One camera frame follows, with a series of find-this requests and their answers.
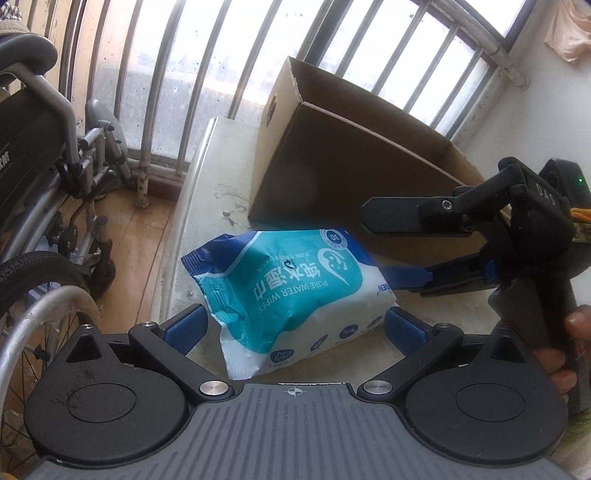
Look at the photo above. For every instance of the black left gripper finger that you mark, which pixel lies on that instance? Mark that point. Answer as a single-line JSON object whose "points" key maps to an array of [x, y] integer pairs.
{"points": [[461, 214]]}

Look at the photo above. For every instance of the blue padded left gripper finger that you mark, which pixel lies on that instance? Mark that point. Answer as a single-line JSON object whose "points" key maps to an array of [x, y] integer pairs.
{"points": [[470, 273]]}

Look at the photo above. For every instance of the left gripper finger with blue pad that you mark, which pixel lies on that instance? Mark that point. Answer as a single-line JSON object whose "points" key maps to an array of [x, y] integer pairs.
{"points": [[165, 347], [424, 347]]}

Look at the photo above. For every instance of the teal white wet wipes pack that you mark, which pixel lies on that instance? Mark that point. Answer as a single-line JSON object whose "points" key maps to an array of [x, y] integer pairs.
{"points": [[283, 296]]}

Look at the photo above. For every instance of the person's right hand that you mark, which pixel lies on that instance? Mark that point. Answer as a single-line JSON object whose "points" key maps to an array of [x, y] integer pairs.
{"points": [[578, 326]]}

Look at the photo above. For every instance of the folded wheelchair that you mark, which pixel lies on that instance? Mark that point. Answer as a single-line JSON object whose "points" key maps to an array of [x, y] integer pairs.
{"points": [[53, 171]]}

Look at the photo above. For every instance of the brown cardboard box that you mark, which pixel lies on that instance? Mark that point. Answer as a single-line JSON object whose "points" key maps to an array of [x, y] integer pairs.
{"points": [[326, 146]]}

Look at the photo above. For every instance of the metal window bars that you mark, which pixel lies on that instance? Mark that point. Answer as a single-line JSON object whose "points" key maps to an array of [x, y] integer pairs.
{"points": [[165, 68]]}

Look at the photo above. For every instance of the black camera box green light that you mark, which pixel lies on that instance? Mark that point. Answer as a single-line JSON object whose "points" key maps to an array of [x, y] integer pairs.
{"points": [[567, 178]]}

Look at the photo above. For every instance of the pink cloth on wall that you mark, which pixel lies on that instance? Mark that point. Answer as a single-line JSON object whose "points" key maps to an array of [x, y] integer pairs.
{"points": [[569, 30]]}

